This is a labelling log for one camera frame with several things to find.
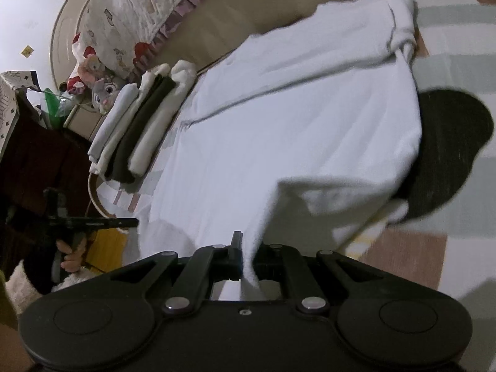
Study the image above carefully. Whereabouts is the white shirt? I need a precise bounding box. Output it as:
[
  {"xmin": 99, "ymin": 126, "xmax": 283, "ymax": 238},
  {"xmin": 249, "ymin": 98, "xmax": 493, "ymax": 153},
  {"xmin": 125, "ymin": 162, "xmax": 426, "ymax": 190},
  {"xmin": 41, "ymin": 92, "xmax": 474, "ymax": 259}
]
[{"xmin": 133, "ymin": 0, "xmax": 421, "ymax": 300}]

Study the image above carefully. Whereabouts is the person left hand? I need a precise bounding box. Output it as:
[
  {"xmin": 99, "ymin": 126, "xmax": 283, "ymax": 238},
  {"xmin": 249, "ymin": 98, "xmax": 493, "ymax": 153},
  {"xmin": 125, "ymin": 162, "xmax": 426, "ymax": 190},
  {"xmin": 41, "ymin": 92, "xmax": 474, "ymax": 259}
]
[{"xmin": 56, "ymin": 237, "xmax": 87, "ymax": 273}]

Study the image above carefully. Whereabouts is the white fleece sleeve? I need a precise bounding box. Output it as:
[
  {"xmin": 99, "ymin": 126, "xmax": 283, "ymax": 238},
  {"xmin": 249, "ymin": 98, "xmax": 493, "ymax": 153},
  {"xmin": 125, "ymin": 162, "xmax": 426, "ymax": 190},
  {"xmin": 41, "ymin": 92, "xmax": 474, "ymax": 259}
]
[{"xmin": 5, "ymin": 262, "xmax": 97, "ymax": 316}]

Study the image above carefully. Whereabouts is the black folded garment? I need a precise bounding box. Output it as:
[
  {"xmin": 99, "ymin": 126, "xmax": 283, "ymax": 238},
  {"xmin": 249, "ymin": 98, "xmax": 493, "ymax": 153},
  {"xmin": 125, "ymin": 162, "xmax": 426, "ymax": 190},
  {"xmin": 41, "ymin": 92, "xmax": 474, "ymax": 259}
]
[{"xmin": 100, "ymin": 75, "xmax": 176, "ymax": 183}]

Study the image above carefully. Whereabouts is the beige nightstand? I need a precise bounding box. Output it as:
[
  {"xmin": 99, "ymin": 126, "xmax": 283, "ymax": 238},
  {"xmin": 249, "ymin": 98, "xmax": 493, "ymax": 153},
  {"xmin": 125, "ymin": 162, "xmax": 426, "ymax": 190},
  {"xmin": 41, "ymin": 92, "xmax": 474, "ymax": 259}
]
[{"xmin": 63, "ymin": 100, "xmax": 104, "ymax": 141}]

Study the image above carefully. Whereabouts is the green plastic bag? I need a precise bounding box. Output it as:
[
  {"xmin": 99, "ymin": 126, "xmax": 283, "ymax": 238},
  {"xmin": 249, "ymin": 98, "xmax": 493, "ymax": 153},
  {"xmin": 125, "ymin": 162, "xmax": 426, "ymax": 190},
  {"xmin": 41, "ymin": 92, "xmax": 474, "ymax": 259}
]
[{"xmin": 43, "ymin": 88, "xmax": 76, "ymax": 129}]

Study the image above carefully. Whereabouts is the grey bunny plush toy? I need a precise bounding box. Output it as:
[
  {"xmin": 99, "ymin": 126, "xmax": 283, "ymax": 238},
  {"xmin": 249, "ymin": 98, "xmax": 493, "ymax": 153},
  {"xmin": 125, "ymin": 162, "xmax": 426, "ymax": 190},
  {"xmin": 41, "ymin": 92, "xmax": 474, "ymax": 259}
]
[{"xmin": 92, "ymin": 76, "xmax": 126, "ymax": 115}]

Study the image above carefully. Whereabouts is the cream folded garment upper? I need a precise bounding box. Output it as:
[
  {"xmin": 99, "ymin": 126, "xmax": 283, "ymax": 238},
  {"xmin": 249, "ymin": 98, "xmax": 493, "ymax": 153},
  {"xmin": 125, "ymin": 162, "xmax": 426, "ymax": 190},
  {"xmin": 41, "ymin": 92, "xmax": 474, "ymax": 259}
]
[{"xmin": 87, "ymin": 64, "xmax": 171, "ymax": 175}]

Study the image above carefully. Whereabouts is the cream folded garment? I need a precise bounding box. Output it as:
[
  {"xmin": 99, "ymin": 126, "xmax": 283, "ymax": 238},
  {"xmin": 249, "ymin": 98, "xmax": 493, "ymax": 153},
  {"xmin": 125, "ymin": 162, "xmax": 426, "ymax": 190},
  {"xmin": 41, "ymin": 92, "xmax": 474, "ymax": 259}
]
[
  {"xmin": 87, "ymin": 64, "xmax": 171, "ymax": 175},
  {"xmin": 128, "ymin": 60, "xmax": 197, "ymax": 176}
]

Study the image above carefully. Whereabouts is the patterned cloth covered furniture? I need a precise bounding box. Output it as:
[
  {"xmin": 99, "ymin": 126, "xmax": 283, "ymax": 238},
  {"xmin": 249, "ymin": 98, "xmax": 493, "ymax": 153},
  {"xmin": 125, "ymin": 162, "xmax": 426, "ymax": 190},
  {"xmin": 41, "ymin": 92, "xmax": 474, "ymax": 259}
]
[{"xmin": 1, "ymin": 71, "xmax": 40, "ymax": 156}]

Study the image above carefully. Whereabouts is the pink bear plush toy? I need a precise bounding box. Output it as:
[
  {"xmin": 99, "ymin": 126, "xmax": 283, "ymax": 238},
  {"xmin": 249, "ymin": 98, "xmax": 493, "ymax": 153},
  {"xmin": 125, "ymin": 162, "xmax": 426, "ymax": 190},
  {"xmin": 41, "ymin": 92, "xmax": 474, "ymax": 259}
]
[{"xmin": 77, "ymin": 55, "xmax": 107, "ymax": 89}]

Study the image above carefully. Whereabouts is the cream folded garment bottom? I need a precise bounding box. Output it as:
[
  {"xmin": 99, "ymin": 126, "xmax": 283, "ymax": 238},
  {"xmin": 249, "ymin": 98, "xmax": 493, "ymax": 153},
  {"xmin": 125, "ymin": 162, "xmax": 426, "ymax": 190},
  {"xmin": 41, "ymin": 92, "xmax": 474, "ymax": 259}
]
[{"xmin": 128, "ymin": 60, "xmax": 197, "ymax": 176}]

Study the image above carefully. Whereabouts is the red white patterned quilt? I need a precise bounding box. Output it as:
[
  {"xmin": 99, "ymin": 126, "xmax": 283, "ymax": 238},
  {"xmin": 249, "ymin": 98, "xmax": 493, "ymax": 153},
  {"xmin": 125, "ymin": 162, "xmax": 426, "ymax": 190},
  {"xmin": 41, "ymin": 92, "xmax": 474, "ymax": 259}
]
[{"xmin": 72, "ymin": 0, "xmax": 202, "ymax": 79}]

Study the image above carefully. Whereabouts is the black garment on rug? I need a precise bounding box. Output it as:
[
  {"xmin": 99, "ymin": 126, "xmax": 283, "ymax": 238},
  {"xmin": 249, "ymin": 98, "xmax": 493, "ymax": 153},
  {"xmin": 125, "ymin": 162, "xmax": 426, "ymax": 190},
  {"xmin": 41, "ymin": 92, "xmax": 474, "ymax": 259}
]
[{"xmin": 392, "ymin": 89, "xmax": 494, "ymax": 221}]

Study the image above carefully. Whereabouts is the checkered floor rug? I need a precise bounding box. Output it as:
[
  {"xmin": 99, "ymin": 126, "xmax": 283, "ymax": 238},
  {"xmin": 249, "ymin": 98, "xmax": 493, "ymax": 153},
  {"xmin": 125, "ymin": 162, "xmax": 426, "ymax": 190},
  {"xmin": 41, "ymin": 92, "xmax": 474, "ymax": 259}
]
[{"xmin": 96, "ymin": 0, "xmax": 495, "ymax": 301}]

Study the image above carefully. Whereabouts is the beige bed frame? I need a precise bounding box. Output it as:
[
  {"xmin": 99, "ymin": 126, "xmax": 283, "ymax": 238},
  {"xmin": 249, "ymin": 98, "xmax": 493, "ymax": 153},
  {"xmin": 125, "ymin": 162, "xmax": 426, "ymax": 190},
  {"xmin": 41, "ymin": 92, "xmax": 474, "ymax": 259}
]
[{"xmin": 51, "ymin": 0, "xmax": 341, "ymax": 91}]

